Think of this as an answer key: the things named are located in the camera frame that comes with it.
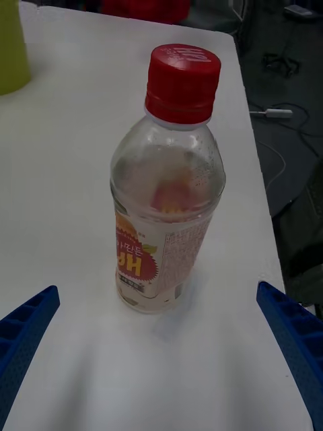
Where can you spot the clear bottle with red cap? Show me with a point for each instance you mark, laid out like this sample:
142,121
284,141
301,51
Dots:
168,188

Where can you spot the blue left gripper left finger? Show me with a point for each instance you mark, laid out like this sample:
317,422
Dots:
23,340

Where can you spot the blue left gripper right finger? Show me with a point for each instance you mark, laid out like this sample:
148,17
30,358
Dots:
296,340

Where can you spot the yellow-green plastic bin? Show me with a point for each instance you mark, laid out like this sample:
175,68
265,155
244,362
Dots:
11,47

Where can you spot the person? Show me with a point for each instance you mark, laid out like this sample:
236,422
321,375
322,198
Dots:
144,10

